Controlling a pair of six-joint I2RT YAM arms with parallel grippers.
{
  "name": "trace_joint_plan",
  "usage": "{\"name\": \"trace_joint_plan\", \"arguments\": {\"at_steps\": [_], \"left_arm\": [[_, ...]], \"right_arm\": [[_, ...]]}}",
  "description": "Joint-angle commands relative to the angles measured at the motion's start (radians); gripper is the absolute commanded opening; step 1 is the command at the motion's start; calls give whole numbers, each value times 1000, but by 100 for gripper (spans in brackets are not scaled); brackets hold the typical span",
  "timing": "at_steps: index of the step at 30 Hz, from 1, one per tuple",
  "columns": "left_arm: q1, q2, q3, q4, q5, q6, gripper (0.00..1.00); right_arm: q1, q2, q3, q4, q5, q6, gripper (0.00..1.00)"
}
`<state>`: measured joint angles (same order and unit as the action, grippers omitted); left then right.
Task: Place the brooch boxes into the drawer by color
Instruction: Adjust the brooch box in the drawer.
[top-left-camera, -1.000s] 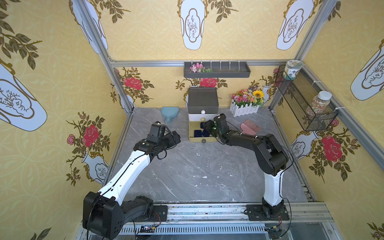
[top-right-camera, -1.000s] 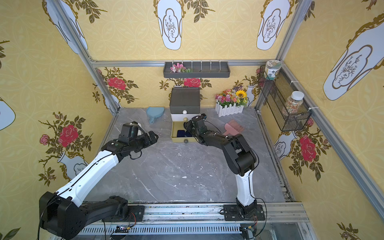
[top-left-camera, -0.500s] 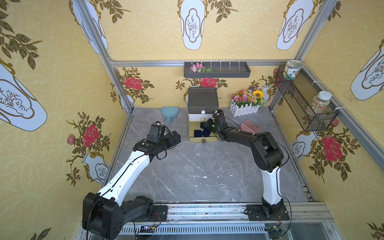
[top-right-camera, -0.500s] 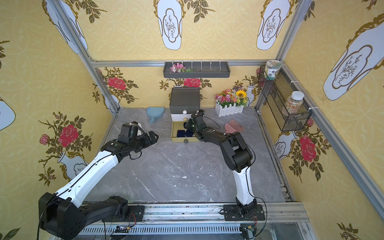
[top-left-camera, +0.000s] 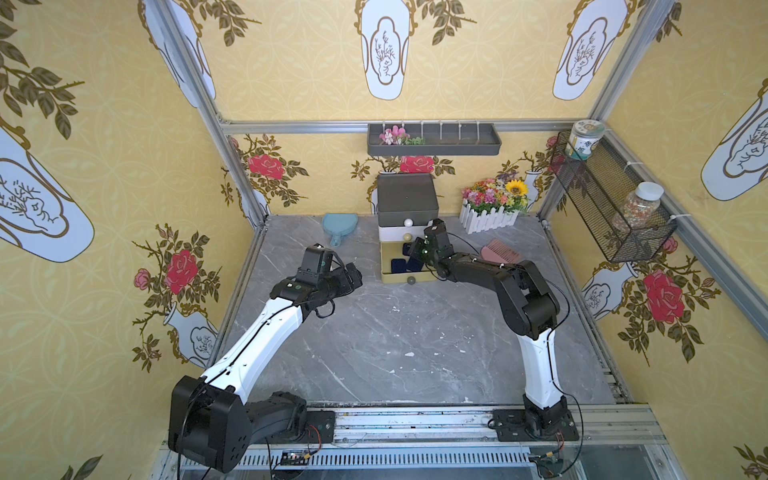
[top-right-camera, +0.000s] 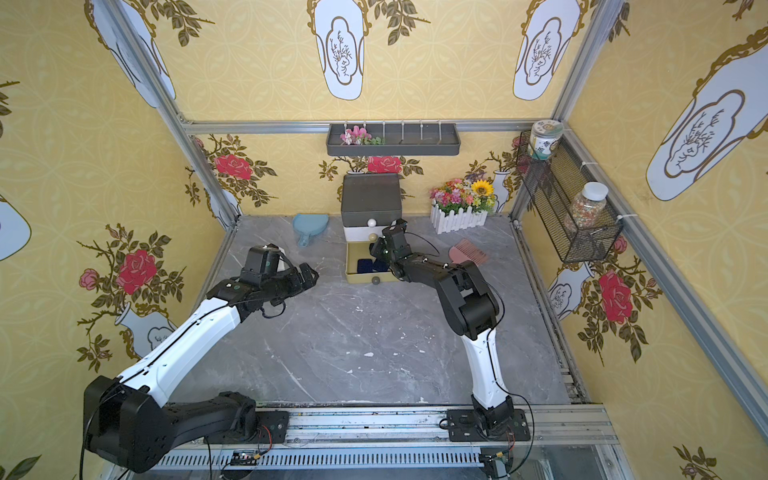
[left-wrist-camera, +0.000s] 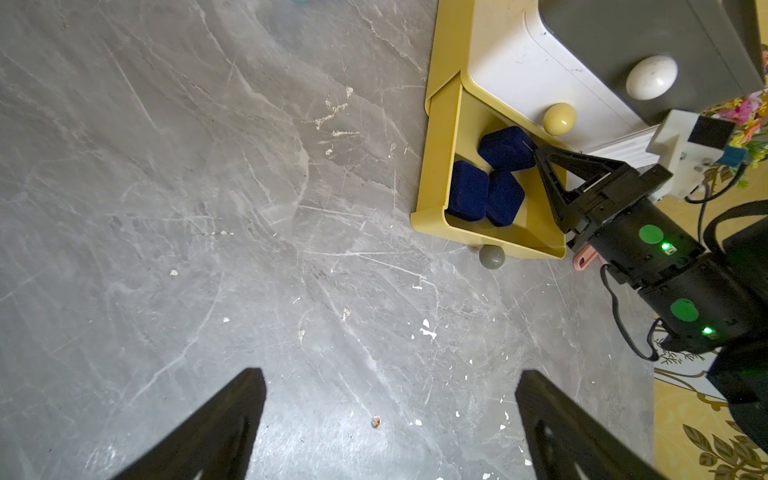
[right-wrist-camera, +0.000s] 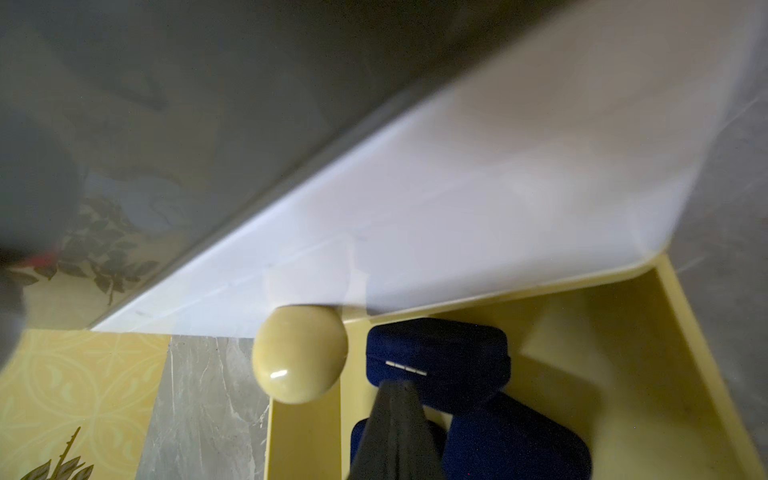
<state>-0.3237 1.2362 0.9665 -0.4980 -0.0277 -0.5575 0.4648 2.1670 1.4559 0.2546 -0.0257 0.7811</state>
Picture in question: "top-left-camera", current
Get three-drawer storage cabinet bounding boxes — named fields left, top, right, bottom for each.
left=373, top=173, right=439, bottom=285

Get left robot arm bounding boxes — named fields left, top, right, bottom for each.
left=167, top=244, right=363, bottom=473

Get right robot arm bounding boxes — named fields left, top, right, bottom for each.
left=404, top=219, right=569, bottom=436

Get blue dustpan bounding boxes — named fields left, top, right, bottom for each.
left=322, top=213, right=359, bottom=248

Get flowers in white fence planter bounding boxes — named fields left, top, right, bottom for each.
left=459, top=175, right=529, bottom=234

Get pink flowers on shelf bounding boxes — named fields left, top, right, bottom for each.
left=379, top=125, right=425, bottom=146

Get small circuit board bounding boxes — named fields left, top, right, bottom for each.
left=278, top=450, right=313, bottom=468

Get jar with patterned lid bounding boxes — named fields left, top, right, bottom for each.
left=564, top=119, right=606, bottom=160

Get glass jar white lid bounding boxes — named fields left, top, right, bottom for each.
left=612, top=182, right=665, bottom=232

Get grey wall shelf tray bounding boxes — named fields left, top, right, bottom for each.
left=367, top=121, right=502, bottom=157

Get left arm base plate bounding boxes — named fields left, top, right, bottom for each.
left=300, top=410, right=336, bottom=445

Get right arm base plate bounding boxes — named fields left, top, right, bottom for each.
left=487, top=409, right=581, bottom=442

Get black wire basket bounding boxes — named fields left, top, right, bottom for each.
left=550, top=131, right=677, bottom=263

